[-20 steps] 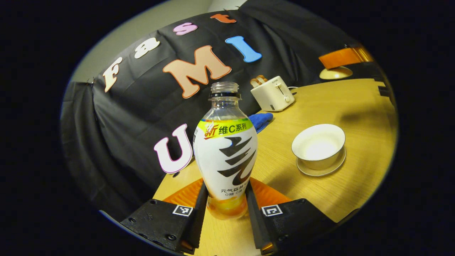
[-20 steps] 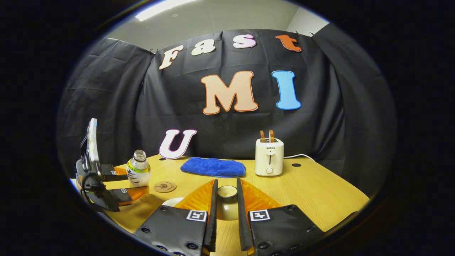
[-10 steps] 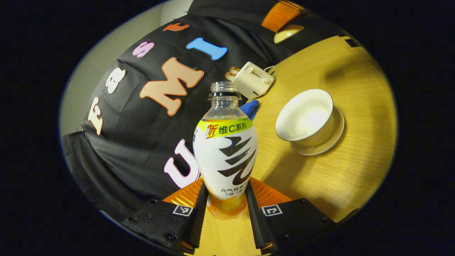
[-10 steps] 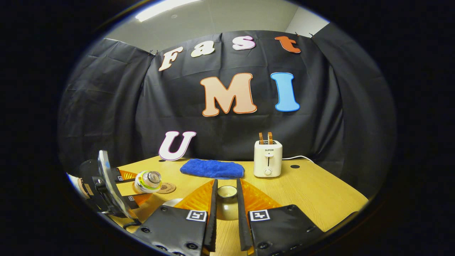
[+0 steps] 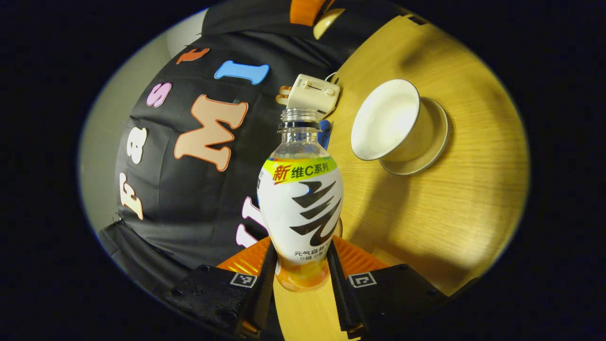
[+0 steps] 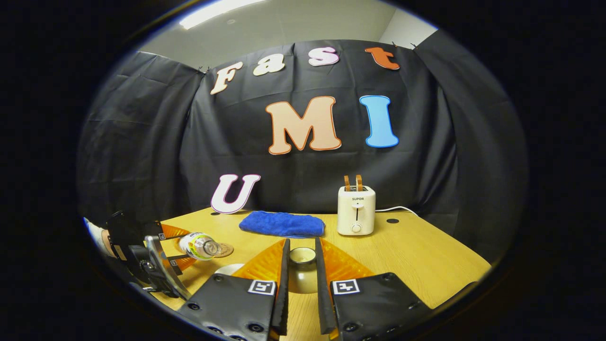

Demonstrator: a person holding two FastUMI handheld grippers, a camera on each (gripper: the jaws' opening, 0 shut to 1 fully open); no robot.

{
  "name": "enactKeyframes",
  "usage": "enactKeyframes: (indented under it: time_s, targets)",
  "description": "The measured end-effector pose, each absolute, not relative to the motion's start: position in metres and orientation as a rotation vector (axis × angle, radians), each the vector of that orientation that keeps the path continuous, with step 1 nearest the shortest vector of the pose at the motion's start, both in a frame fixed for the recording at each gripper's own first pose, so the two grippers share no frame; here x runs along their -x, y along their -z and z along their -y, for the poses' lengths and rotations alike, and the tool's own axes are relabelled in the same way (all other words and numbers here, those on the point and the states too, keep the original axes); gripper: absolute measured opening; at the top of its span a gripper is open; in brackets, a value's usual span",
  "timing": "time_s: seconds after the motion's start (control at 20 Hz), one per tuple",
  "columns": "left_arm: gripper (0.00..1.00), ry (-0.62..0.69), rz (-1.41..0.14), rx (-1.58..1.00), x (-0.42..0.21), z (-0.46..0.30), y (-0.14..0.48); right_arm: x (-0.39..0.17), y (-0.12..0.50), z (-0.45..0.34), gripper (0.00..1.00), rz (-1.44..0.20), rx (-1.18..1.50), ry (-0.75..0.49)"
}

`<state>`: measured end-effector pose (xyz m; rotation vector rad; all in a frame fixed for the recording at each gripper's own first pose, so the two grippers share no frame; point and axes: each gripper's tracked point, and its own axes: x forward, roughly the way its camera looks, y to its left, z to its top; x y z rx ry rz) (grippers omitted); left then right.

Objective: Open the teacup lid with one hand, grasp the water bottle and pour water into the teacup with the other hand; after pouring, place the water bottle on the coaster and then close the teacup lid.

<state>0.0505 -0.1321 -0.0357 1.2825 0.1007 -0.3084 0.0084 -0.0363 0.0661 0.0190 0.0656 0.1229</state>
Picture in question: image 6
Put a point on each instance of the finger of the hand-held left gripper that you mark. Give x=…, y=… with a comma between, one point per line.
x=173, y=232
x=181, y=263

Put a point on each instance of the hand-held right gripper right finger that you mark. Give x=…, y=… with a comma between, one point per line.
x=323, y=293

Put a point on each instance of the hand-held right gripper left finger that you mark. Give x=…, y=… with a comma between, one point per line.
x=282, y=293

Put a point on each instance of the white label water bottle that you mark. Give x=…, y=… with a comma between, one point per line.
x=196, y=246

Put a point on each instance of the cream teacup lid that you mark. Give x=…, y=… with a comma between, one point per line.
x=303, y=279

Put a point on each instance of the round cork coaster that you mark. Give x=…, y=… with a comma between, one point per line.
x=227, y=250

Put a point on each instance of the cream ceramic teacup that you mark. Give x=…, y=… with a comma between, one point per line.
x=229, y=269

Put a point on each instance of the blue folded cloth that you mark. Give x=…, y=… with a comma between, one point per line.
x=284, y=224

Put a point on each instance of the white toaster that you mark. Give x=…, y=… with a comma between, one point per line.
x=356, y=213

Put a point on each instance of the black backdrop cloth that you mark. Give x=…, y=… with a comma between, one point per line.
x=142, y=142

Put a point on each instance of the toast slice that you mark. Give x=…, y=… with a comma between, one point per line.
x=347, y=183
x=359, y=182

